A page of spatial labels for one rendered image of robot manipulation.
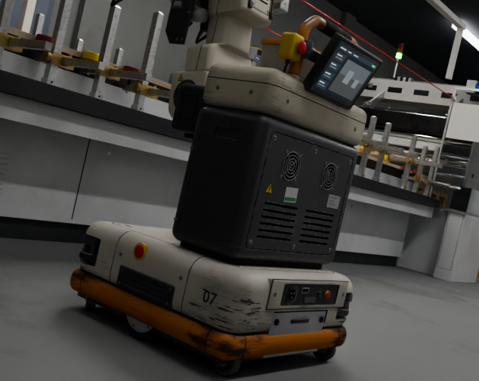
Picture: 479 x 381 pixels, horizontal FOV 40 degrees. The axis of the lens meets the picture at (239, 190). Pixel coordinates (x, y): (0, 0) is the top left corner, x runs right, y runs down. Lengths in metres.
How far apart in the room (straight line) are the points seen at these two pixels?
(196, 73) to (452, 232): 4.43
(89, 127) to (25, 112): 0.33
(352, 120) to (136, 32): 5.65
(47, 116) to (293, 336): 1.48
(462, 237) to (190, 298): 4.71
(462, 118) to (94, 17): 3.75
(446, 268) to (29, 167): 4.18
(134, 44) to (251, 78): 5.81
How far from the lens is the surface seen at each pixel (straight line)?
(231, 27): 2.17
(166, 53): 7.88
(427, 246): 6.48
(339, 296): 2.07
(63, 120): 2.92
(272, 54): 1.96
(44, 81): 2.84
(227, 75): 1.83
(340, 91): 1.96
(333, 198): 2.06
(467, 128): 6.33
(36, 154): 3.11
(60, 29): 2.86
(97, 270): 2.03
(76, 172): 3.25
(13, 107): 2.78
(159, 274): 1.84
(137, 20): 7.57
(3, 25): 2.73
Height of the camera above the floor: 0.52
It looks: 1 degrees down
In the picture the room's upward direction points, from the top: 13 degrees clockwise
